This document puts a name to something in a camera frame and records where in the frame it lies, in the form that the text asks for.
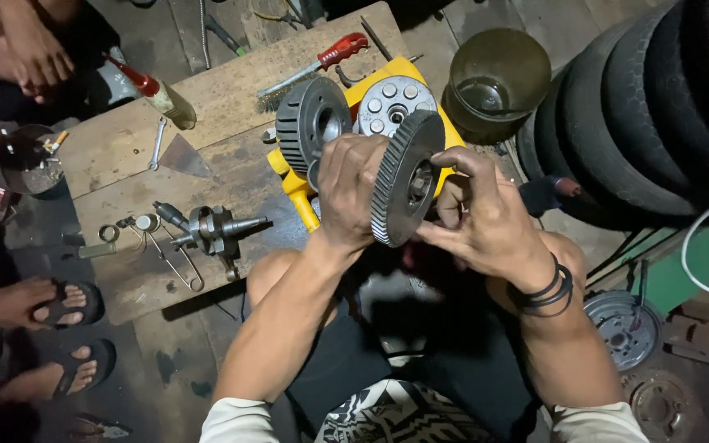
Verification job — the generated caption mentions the person's right hand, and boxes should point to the person's right hand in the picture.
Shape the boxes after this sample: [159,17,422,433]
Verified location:
[415,146,557,291]

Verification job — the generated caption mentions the person's left hand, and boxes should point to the person's left hand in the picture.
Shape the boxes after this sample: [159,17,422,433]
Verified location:
[318,132,392,248]

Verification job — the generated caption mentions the toothed black gear wheel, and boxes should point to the toothed black gear wheel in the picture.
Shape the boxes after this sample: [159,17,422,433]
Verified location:
[370,110,448,249]

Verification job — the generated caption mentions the black ribbed clutch drum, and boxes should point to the black ribbed clutch drum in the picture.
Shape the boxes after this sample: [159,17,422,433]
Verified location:
[275,75,353,178]

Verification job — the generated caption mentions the silver clutch plate with rollers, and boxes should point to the silver clutch plate with rollers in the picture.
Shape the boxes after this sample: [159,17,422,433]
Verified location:
[357,75,438,139]

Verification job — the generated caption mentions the thin metal rod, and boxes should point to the thin metal rod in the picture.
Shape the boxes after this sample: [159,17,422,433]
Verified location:
[359,15,394,62]

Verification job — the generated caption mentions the wooden work board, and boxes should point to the wooden work board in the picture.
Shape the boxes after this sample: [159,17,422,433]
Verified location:
[58,0,417,327]

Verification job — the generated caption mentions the olive green plastic bucket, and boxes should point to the olive green plastic bucket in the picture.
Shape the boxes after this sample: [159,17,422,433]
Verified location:
[441,27,553,145]

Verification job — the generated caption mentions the steel crankshaft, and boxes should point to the steel crankshaft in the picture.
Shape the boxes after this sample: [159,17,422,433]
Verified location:
[153,201,269,283]

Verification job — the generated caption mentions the triangular metal scraper blade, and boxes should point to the triangular metal scraper blade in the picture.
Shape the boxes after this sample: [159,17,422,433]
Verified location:
[158,133,214,180]

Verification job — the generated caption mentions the small silver wrench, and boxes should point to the small silver wrench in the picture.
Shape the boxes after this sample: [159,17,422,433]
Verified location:
[148,117,168,172]

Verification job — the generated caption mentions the oil bottle with red nozzle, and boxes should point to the oil bottle with red nozzle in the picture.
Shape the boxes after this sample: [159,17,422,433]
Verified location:
[102,52,198,131]

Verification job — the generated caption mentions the person's black shorts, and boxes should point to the person's black shorts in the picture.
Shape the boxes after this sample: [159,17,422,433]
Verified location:
[268,243,543,443]

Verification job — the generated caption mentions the black wristbands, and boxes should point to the black wristbands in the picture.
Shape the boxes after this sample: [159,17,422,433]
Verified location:
[506,252,575,319]

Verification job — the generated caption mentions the person's white patterned shirt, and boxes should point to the person's white patterned shirt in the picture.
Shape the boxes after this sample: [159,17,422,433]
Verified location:
[199,378,651,443]

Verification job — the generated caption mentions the small grey metal cylinder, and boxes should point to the small grey metal cylinder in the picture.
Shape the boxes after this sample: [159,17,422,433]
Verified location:
[78,242,118,259]

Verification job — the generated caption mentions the row of black tyres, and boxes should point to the row of black tyres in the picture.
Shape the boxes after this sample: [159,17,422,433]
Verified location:
[515,0,709,231]

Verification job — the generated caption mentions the silver wheel hub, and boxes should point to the silver wheel hub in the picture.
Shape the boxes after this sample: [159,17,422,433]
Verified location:
[583,290,664,373]

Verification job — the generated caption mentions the round tin ashtray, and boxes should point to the round tin ashtray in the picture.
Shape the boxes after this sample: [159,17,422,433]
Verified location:
[0,124,67,196]

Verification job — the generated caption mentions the rusty round metal disc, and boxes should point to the rusty round metal disc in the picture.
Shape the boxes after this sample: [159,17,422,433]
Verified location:
[620,368,700,443]

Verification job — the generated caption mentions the red handled wire brush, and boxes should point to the red handled wire brush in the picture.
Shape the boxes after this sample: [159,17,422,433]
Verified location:
[256,32,370,113]

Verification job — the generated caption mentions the green handled screwdriver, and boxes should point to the green handled screwdriver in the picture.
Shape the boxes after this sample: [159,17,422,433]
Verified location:
[204,12,248,58]

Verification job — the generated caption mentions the bent wire clip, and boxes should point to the bent wire clip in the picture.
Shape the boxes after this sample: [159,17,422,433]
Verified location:
[128,223,206,293]

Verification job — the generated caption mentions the green metal frame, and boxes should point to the green metal frame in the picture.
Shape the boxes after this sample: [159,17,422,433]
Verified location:
[628,203,709,317]

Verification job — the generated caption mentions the pliers with dark handles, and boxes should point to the pliers with dark handles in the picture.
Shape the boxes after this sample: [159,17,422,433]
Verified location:
[71,413,134,441]

